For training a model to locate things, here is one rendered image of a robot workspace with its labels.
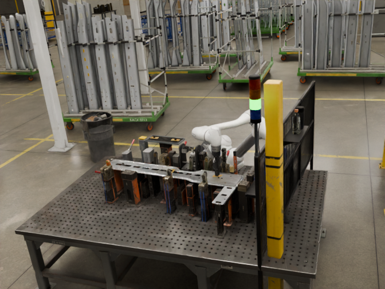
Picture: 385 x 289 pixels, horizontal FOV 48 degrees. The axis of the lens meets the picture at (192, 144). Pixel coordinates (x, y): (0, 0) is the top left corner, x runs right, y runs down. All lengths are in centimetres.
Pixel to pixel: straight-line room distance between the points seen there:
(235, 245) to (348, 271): 134
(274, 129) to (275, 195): 48
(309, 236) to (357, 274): 95
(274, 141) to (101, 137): 421
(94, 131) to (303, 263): 422
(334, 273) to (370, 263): 39
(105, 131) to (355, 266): 402
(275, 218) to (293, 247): 40
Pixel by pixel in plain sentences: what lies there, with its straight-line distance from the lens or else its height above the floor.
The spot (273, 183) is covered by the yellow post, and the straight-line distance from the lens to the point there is 295.
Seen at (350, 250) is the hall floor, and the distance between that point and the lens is 462.
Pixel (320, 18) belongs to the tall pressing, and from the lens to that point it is 1025.
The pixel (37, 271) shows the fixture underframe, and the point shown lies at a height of 23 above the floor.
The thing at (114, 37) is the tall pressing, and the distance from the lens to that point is 812.
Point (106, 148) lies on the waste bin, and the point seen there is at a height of 23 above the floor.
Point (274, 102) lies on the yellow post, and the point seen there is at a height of 188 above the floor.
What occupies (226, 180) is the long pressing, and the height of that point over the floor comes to 100.
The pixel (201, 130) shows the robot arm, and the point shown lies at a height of 143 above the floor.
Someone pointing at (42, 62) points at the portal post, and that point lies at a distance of 733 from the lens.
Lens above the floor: 270
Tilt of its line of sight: 22 degrees down
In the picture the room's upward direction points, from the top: 5 degrees counter-clockwise
